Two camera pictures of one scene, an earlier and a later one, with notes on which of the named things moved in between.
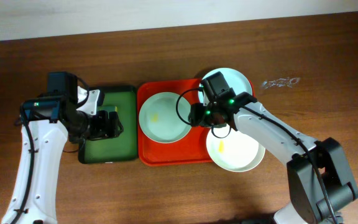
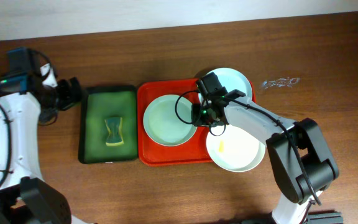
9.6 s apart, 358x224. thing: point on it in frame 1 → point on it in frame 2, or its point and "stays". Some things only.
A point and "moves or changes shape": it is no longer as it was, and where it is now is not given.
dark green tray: [122, 149] stays
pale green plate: [163, 117] moves or changes shape
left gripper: [97, 125] → [71, 92]
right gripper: [196, 115] stays
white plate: [235, 153] stays
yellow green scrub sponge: [109, 108] moves or changes shape
